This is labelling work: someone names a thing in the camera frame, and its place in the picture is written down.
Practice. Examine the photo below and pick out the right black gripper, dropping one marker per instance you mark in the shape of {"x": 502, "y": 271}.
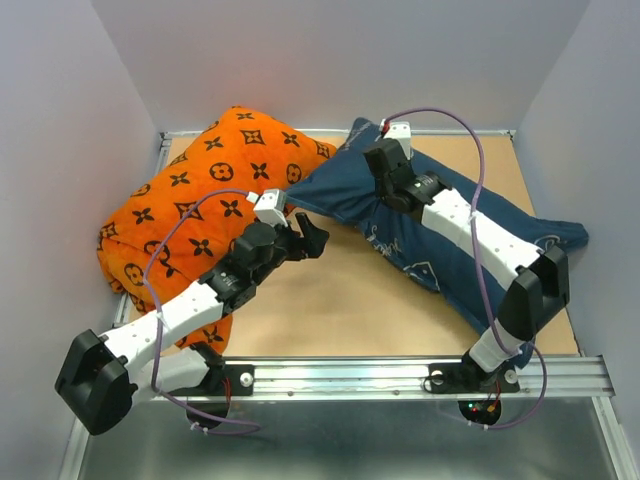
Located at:
{"x": 406, "y": 156}

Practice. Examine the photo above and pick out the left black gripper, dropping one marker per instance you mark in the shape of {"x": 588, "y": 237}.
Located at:
{"x": 314, "y": 239}

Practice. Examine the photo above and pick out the blue pillowcase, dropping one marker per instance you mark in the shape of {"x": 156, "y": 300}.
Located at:
{"x": 438, "y": 256}

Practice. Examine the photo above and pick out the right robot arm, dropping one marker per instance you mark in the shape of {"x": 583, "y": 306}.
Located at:
{"x": 536, "y": 281}

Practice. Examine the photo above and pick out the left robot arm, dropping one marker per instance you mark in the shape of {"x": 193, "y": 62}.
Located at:
{"x": 103, "y": 376}

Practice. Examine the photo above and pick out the orange patterned blanket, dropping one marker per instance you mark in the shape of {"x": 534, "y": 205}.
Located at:
{"x": 198, "y": 204}

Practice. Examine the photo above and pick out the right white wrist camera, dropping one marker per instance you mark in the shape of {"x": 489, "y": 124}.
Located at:
{"x": 400, "y": 131}

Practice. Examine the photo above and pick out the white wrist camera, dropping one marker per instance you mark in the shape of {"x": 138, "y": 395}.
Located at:
{"x": 400, "y": 131}
{"x": 269, "y": 208}

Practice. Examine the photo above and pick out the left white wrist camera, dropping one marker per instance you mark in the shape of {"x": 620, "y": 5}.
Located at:
{"x": 269, "y": 208}

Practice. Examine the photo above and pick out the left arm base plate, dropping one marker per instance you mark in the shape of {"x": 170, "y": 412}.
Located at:
{"x": 228, "y": 380}

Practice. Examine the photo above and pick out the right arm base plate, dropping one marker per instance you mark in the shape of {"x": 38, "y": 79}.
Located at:
{"x": 461, "y": 378}

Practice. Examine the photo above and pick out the aluminium front rail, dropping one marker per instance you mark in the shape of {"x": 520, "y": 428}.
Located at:
{"x": 402, "y": 378}

